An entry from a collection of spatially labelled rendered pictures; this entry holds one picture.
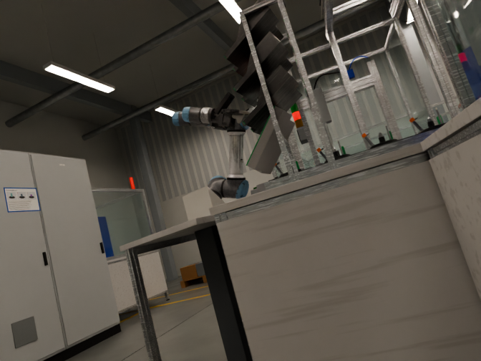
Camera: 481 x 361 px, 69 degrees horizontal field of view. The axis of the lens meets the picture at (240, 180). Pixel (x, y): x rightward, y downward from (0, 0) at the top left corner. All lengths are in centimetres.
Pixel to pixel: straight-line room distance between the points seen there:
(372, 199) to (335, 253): 21
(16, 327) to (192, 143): 857
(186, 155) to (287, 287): 1053
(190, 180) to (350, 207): 1045
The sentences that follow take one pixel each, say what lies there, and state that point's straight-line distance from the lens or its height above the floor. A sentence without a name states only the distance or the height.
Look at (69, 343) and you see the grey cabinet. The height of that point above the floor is 15.
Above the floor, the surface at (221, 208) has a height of 85.
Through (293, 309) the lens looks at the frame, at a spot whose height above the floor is 46.
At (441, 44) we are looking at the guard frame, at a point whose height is 109.
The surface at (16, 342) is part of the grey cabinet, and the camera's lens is 404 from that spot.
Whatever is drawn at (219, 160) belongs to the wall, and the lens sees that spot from 1103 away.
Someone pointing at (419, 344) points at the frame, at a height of 28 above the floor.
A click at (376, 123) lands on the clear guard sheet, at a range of 338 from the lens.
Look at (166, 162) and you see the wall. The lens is 1205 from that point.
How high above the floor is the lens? 74
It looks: 8 degrees up
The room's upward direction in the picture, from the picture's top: 16 degrees counter-clockwise
